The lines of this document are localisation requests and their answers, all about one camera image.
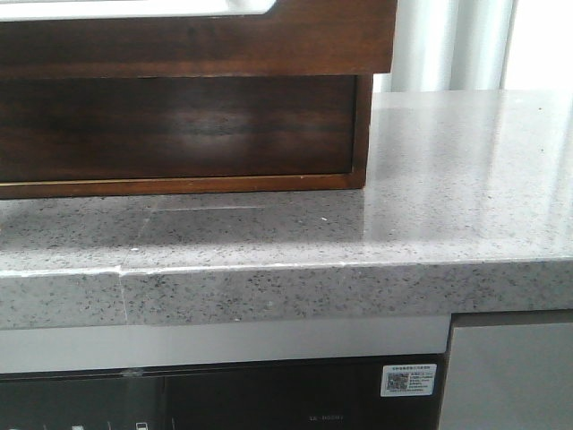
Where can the grey lower cabinet door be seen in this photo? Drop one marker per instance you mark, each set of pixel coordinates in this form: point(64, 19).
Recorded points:
point(509, 371)

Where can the black built-in appliance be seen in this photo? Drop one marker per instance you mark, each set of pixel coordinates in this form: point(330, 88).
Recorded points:
point(328, 393)

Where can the dark wooden drawer cabinet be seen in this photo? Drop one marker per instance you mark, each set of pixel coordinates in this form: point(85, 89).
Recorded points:
point(98, 137)

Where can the wooden top drawer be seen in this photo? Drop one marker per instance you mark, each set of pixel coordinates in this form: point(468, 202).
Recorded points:
point(292, 38)

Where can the white QR code sticker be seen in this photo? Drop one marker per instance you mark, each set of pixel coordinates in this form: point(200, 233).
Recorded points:
point(408, 380)

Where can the white window curtain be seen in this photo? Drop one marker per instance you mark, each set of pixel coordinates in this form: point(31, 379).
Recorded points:
point(480, 45)

